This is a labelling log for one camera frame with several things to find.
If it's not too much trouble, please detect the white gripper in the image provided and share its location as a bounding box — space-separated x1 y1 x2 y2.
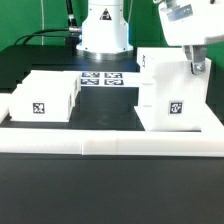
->
158 0 224 74

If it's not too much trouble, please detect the white drawer cabinet box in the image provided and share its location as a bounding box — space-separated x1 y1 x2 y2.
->
135 47 211 131

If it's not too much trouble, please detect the white drawer one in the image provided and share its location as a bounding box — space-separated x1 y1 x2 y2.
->
9 83 75 122
26 69 83 108

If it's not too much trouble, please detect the white drawer front one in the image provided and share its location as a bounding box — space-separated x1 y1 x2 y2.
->
9 83 75 122

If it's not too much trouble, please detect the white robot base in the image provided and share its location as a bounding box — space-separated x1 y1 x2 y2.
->
76 0 133 60

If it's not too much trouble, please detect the fiducial marker sheet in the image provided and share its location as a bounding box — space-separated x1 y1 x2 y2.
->
81 72 124 86

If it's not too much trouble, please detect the white foam border frame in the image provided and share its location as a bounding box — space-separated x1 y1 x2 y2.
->
0 93 224 157

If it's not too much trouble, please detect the black cable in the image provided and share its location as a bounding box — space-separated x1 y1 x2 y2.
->
13 0 83 46

